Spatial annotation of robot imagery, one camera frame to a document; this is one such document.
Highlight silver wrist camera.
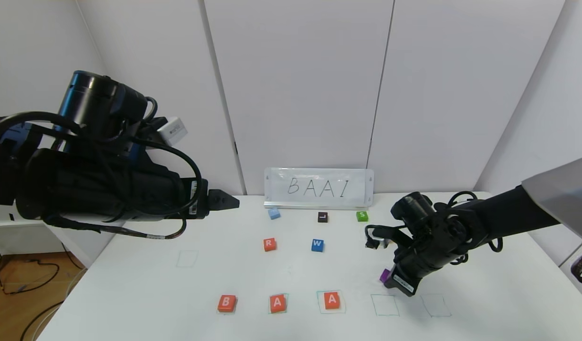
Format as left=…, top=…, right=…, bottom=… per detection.
left=157, top=117, right=188, bottom=147
left=365, top=231, right=392, bottom=250

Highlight white BAAI sign board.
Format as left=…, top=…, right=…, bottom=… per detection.
left=264, top=168, right=374, bottom=210

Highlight thin black floor cable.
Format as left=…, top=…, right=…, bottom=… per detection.
left=21, top=302, right=68, bottom=341
left=0, top=244, right=83, bottom=296

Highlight thin black wrist cables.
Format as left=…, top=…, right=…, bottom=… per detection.
left=0, top=97, right=204, bottom=240

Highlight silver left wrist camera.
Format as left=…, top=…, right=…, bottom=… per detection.
left=157, top=117, right=188, bottom=147

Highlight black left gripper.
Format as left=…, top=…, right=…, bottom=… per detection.
left=136, top=170, right=240, bottom=222

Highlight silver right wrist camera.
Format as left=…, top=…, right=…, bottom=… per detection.
left=365, top=231, right=392, bottom=250

